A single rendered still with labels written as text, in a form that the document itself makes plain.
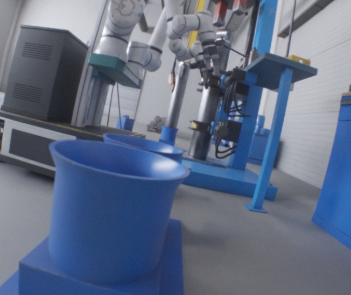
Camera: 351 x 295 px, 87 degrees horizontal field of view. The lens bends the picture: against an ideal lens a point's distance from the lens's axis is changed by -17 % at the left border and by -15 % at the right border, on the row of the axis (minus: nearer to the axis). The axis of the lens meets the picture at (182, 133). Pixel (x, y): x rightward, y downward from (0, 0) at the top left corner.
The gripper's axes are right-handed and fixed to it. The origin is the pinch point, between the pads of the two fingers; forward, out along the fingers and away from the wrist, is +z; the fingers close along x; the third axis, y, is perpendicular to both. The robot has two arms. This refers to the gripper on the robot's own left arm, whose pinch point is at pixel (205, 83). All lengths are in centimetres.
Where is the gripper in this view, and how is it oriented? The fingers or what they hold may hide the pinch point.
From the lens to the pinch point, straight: 157.2
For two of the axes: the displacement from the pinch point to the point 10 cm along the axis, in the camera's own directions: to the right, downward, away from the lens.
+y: 9.8, -1.8, -1.1
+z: 1.7, 9.8, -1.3
